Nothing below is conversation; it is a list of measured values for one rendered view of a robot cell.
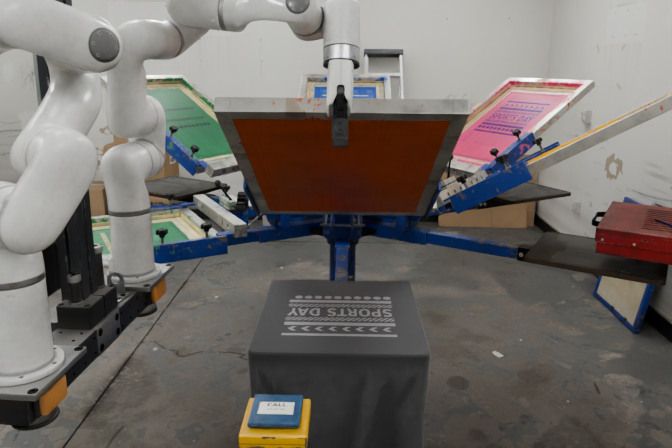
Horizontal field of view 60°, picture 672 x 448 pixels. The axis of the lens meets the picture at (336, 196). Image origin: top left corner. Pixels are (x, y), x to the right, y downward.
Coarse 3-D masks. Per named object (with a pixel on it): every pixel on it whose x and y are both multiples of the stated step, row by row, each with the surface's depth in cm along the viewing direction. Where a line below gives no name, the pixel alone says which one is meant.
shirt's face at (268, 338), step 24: (288, 288) 181; (312, 288) 181; (336, 288) 181; (360, 288) 181; (384, 288) 181; (408, 288) 181; (264, 312) 163; (408, 312) 164; (264, 336) 149; (288, 336) 149; (312, 336) 149; (408, 336) 150
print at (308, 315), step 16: (304, 304) 169; (320, 304) 169; (336, 304) 169; (352, 304) 169; (368, 304) 169; (384, 304) 169; (288, 320) 158; (304, 320) 158; (320, 320) 159; (336, 320) 159; (352, 320) 159; (368, 320) 159; (384, 320) 159; (320, 336) 149; (336, 336) 149; (352, 336) 149; (368, 336) 150; (384, 336) 150
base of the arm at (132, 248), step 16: (112, 224) 133; (128, 224) 132; (144, 224) 135; (112, 240) 135; (128, 240) 133; (144, 240) 135; (112, 256) 136; (128, 256) 134; (144, 256) 136; (128, 272) 135; (144, 272) 137; (160, 272) 140
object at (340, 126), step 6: (336, 108) 110; (336, 114) 111; (342, 114) 111; (336, 120) 112; (342, 120) 112; (336, 126) 111; (342, 126) 111; (336, 132) 111; (342, 132) 111; (336, 138) 112; (342, 138) 112
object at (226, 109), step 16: (224, 112) 133; (240, 112) 132; (256, 112) 132; (272, 112) 132; (288, 112) 132; (304, 112) 132; (320, 112) 132; (352, 112) 132; (368, 112) 132; (384, 112) 132; (400, 112) 132; (416, 112) 131; (432, 112) 131; (448, 112) 131; (464, 112) 131; (224, 128) 141; (448, 128) 138; (240, 144) 149; (448, 144) 147; (240, 160) 160; (448, 160) 157; (432, 176) 169; (256, 192) 185; (432, 192) 182
